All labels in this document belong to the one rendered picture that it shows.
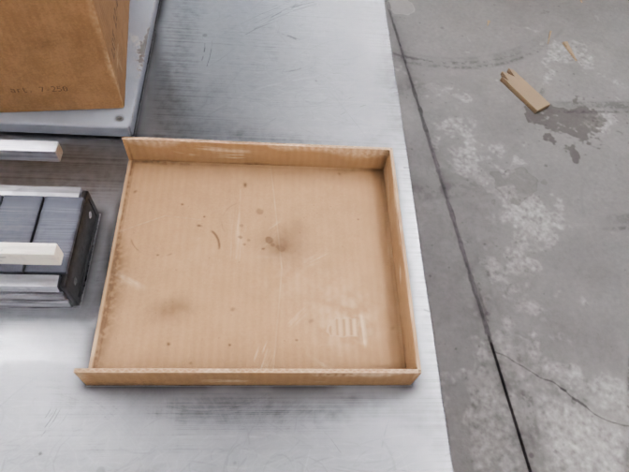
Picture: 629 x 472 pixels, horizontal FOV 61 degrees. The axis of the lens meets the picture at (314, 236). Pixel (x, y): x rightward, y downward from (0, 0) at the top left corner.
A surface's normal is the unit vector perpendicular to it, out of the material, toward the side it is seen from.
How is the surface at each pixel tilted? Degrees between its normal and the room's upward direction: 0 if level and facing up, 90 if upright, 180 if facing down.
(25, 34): 90
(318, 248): 0
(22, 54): 90
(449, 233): 0
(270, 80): 0
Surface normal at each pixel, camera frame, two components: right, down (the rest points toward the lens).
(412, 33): 0.09, -0.51
